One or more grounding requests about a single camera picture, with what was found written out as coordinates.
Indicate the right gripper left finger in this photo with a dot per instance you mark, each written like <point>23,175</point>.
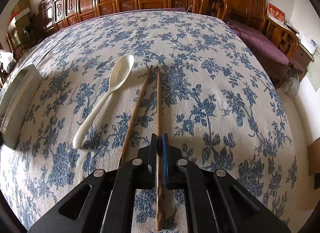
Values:
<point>146,174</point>

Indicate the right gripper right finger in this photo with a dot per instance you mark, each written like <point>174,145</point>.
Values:
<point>174,179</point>

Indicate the white plastic spoon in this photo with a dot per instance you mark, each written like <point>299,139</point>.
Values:
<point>118,76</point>

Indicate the blue floral tablecloth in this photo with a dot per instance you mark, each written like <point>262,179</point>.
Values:
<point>218,106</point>

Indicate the grey metal tray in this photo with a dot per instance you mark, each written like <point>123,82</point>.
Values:
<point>16,96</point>

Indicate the carved wooden armchair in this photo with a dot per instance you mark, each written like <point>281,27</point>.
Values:
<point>217,8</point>

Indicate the wooden side table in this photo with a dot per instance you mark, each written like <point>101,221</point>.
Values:
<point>287,42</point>

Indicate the red box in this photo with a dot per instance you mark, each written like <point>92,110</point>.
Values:
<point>275,13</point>

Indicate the cardboard boxes stack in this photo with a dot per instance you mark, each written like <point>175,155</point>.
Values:
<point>20,17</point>

